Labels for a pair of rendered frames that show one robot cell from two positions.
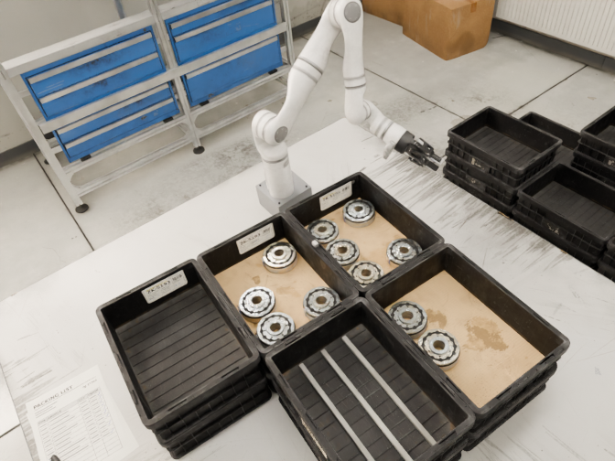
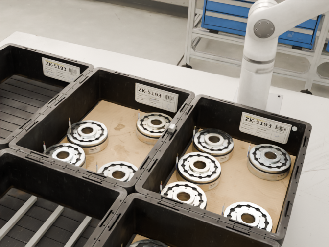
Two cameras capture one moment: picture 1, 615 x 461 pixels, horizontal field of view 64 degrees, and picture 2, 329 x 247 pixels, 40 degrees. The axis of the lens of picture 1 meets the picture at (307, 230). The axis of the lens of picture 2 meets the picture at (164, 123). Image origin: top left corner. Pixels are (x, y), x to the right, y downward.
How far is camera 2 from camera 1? 0.83 m
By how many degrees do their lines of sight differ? 36
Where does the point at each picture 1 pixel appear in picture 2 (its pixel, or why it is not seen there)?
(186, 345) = (19, 116)
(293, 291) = (124, 157)
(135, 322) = (27, 81)
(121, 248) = (114, 59)
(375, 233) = (256, 190)
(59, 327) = not seen: hidden behind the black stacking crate
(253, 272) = (127, 121)
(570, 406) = not seen: outside the picture
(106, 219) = not seen: hidden behind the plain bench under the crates
